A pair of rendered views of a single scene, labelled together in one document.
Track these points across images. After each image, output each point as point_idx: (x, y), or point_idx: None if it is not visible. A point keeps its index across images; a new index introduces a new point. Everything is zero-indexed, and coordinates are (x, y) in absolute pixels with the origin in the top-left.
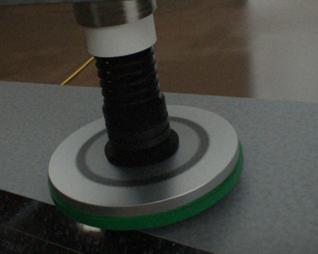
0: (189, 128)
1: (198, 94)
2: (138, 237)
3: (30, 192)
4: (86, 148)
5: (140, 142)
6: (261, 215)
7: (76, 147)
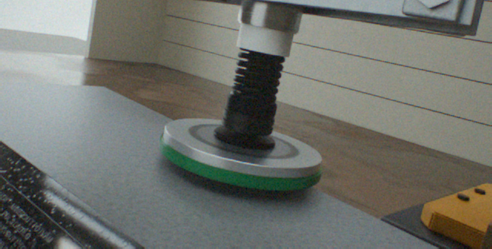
0: (199, 134)
1: (101, 212)
2: None
3: (341, 204)
4: (290, 154)
5: None
6: None
7: (298, 157)
